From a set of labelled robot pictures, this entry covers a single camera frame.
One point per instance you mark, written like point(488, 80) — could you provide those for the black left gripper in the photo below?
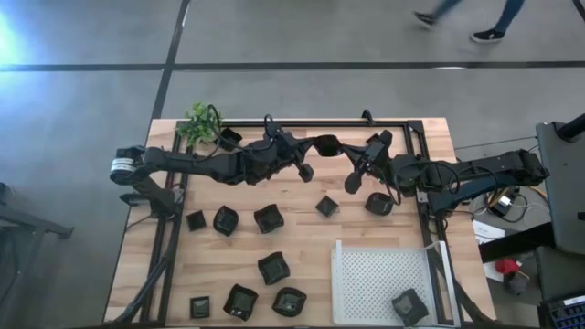
point(292, 147)

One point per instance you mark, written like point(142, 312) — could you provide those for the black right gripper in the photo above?
point(377, 153)

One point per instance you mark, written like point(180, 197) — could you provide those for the black rounded square plate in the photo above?
point(289, 302)
point(328, 146)
point(379, 204)
point(226, 220)

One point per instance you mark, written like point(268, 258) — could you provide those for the black square flared plate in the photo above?
point(230, 139)

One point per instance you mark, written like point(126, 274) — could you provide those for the black wavy square plate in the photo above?
point(240, 302)
point(410, 307)
point(269, 219)
point(273, 268)

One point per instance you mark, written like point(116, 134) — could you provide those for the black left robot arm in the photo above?
point(192, 162)

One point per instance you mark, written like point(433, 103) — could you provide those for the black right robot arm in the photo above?
point(493, 166)

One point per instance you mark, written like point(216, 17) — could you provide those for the green plant in white pot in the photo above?
point(198, 125)

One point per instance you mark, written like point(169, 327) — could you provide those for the white perforated metal tray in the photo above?
point(370, 283)

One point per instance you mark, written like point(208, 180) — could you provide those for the person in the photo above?
point(489, 35)

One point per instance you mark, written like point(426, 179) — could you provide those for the black cart beam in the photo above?
point(516, 242)

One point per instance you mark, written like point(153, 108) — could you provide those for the red cloth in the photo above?
point(506, 266)

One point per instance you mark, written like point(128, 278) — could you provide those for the grey bag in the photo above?
point(516, 284)

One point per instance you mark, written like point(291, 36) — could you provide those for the black round pole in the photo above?
point(573, 128)

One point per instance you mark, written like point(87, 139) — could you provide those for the dark grey seat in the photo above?
point(562, 274)

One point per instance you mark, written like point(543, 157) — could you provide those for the black keyboard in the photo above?
point(566, 313)

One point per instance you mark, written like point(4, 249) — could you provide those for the black floor stand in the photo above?
point(61, 232)

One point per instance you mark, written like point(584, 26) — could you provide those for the black frame clamp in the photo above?
point(367, 117)

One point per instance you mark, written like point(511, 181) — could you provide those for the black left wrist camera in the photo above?
point(274, 130)

